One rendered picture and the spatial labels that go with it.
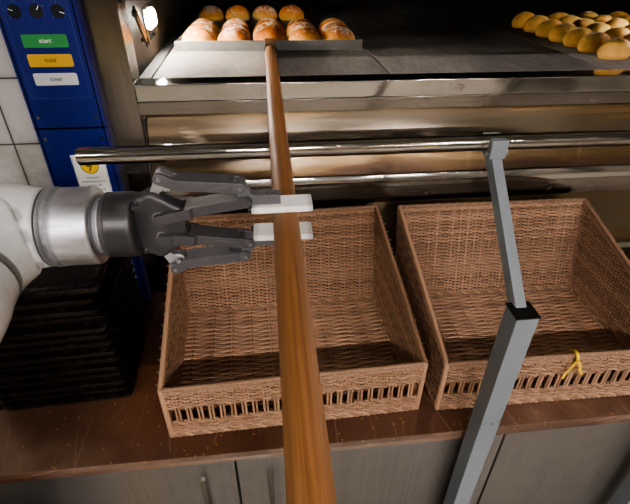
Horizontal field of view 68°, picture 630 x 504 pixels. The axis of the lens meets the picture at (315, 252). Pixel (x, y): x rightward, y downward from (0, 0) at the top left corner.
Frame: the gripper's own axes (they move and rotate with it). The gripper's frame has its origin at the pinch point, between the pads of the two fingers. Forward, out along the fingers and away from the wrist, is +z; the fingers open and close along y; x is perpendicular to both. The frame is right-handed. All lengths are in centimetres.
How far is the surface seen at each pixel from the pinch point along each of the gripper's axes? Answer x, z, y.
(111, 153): -26.8, -26.9, 2.2
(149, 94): -64, -28, 3
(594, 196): -68, 96, 37
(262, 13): -155, -1, -2
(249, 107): -64, -5, 7
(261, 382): -14.6, -5.0, 46.1
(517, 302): -8.1, 39.0, 23.0
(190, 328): -46, -25, 60
